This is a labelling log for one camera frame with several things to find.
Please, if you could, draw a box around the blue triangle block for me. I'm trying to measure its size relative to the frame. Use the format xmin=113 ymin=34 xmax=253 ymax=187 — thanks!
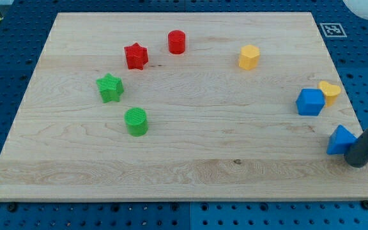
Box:
xmin=326 ymin=125 xmax=357 ymax=155

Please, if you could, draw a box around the blue cube block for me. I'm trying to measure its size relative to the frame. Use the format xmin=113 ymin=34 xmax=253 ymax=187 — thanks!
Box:
xmin=296 ymin=88 xmax=325 ymax=116

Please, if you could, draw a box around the wooden board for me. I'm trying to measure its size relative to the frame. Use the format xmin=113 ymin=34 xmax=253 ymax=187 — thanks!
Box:
xmin=0 ymin=12 xmax=368 ymax=203

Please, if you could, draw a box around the green cylinder block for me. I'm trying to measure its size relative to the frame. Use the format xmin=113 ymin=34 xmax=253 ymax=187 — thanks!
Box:
xmin=124 ymin=107 xmax=148 ymax=137

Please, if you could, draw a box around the red star block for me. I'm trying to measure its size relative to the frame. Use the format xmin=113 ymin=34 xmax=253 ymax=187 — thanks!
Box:
xmin=124 ymin=43 xmax=148 ymax=70

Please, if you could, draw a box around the red cylinder block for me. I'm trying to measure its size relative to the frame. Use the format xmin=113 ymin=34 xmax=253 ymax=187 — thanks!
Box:
xmin=167 ymin=30 xmax=186 ymax=54

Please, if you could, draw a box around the green star block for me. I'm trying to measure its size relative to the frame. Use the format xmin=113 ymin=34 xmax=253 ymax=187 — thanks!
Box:
xmin=96 ymin=73 xmax=124 ymax=103

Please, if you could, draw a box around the yellow hexagon block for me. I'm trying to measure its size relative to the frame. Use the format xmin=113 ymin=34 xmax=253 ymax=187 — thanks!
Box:
xmin=238 ymin=45 xmax=260 ymax=70

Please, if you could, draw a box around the yellow heart block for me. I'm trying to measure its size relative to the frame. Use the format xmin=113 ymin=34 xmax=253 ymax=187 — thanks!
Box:
xmin=318 ymin=80 xmax=342 ymax=107

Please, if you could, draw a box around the white fiducial marker tag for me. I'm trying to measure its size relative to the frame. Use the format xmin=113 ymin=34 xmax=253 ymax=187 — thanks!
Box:
xmin=320 ymin=22 xmax=347 ymax=38

